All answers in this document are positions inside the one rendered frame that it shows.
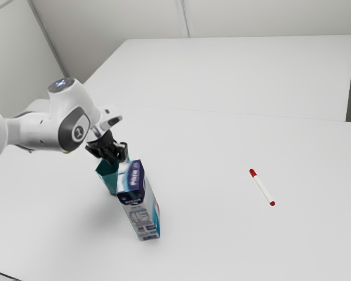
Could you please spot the blue and white carton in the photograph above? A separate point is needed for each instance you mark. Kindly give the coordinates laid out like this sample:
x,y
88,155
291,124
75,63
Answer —
x,y
138,199

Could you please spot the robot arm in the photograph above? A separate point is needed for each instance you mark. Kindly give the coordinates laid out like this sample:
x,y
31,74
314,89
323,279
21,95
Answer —
x,y
32,128

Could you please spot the teal faceted mug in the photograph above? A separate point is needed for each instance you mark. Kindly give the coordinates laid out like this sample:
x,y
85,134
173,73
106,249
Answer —
x,y
107,174

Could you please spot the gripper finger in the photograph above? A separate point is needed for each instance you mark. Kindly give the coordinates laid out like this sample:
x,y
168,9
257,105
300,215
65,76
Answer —
x,y
111,160
122,150

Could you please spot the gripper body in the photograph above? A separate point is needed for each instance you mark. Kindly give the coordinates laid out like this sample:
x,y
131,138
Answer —
x,y
101,145

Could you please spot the white marker with red cap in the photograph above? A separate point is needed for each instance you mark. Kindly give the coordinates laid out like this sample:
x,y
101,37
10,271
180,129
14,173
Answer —
x,y
262,187

